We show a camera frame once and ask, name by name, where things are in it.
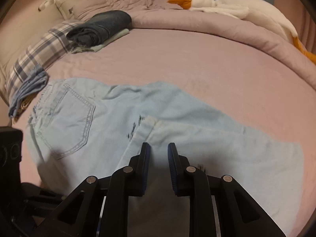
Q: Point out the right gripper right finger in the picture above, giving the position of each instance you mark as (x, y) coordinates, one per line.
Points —
(218, 206)

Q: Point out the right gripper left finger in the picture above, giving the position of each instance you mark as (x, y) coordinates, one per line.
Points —
(99, 207)

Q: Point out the light blue denim pants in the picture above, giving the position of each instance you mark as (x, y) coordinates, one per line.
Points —
(81, 127)

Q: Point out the pink bed sheet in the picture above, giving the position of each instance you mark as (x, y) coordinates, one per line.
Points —
(243, 82)

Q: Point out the blue frayed denim garment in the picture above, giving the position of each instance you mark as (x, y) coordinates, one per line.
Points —
(21, 86)

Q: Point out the plaid pillow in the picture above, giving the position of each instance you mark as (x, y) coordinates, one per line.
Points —
(52, 46)

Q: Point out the dark blue folded jeans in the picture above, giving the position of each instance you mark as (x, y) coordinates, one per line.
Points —
(99, 28)

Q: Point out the white goose plush toy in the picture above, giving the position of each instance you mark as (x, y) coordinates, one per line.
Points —
(258, 12)

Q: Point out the pink quilt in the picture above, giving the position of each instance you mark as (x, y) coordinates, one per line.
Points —
(159, 14)

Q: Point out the cream pillow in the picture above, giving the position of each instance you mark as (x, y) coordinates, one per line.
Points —
(65, 7)

